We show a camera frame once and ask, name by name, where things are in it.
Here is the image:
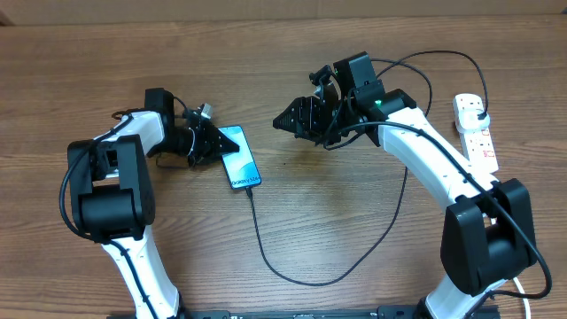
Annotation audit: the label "white charger plug adapter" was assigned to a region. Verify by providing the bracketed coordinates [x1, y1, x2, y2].
[455, 109, 491, 134]

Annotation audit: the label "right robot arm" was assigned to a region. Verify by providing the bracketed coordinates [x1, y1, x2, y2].
[273, 52, 540, 318]

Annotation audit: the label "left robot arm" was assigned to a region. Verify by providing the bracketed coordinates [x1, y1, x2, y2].
[58, 88, 239, 318]

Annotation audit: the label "white power strip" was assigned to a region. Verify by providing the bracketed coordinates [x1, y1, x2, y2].
[453, 93, 499, 173]

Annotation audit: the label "blue Samsung Galaxy smartphone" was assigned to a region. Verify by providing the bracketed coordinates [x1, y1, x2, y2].
[220, 126, 261, 190]

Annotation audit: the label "black USB charging cable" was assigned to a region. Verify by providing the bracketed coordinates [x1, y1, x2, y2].
[245, 50, 490, 287]

